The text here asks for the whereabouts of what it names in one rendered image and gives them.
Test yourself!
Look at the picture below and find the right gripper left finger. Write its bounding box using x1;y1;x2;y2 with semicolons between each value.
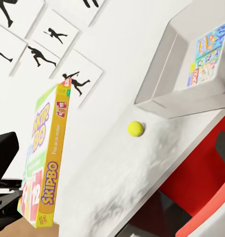
0;131;19;180

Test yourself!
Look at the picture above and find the tennis ball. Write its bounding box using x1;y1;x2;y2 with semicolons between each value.
128;121;143;137

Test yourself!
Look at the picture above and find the board game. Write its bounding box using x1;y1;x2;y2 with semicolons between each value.
17;78;72;228
187;47;222;86
195;24;225;61

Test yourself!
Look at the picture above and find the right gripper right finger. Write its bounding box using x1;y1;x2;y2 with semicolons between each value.
215;131;225;162

